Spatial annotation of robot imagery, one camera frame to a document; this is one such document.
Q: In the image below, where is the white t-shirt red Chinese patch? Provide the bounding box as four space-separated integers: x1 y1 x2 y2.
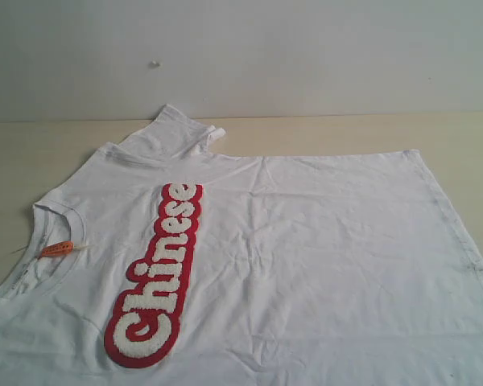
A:
0 106 483 385

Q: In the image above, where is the orange garment tag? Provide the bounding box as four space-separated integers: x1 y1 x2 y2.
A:
38 241 89 259

